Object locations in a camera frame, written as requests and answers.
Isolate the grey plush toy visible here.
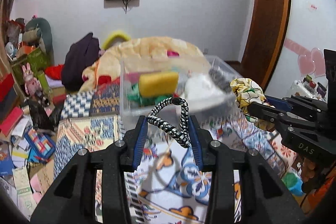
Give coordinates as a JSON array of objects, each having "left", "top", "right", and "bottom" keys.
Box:
[{"left": 22, "top": 17, "right": 52, "bottom": 54}]

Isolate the red cloth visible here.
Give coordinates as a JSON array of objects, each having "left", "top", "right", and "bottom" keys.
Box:
[{"left": 44, "top": 64, "right": 64, "bottom": 80}]

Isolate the green cardboard box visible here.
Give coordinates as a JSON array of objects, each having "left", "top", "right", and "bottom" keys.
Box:
[{"left": 11, "top": 48, "right": 51, "bottom": 85}]

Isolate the beige fleece blanket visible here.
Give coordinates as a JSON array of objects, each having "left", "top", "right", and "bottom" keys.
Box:
[{"left": 79, "top": 37, "right": 210, "bottom": 92}]

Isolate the colourful pencil case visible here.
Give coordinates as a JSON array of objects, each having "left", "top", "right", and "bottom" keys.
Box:
[{"left": 23, "top": 128, "right": 56, "bottom": 161}]

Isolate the brown wooden door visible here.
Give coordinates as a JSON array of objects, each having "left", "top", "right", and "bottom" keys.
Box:
[{"left": 240, "top": 0, "right": 291, "bottom": 90}]

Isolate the white stickered suitcase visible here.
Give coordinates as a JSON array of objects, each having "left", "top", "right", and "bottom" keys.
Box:
[{"left": 286, "top": 75, "right": 327, "bottom": 102}]

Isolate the green knitted glove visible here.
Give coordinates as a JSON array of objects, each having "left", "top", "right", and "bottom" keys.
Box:
[{"left": 127, "top": 83, "right": 174, "bottom": 106}]

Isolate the patterned colourful tablecloth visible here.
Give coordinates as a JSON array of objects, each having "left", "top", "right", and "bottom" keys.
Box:
[{"left": 53, "top": 82, "right": 305, "bottom": 224}]

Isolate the yellow floral scrunchie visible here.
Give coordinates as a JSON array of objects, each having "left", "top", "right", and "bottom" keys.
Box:
[{"left": 230, "top": 78, "right": 275, "bottom": 132}]

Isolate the black plastic bag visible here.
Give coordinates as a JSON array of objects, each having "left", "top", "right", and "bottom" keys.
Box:
[{"left": 28, "top": 99, "right": 63, "bottom": 136}]

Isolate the yellow fuzzy headband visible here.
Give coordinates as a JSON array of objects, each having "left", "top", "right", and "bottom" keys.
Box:
[{"left": 101, "top": 30, "right": 131, "bottom": 50}]

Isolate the dark purple garment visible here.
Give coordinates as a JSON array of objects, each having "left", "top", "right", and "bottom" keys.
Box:
[{"left": 61, "top": 32, "right": 100, "bottom": 91}]

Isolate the yellow green sponge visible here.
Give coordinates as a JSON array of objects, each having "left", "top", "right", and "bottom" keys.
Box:
[{"left": 138, "top": 71, "right": 179, "bottom": 98}]

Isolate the black white braided rope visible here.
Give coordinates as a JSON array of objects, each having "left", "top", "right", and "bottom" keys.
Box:
[{"left": 146, "top": 96, "right": 192, "bottom": 149}]

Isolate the clear plastic storage box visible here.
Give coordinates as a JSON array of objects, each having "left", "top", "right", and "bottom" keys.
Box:
[{"left": 120, "top": 55, "right": 239, "bottom": 129}]

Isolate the pink rabbit toy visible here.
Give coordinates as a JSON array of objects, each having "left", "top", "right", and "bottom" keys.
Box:
[{"left": 22, "top": 63, "right": 42, "bottom": 96}]

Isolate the white soft cloth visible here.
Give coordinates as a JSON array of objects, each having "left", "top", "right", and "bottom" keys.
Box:
[{"left": 184, "top": 74, "right": 232, "bottom": 112}]

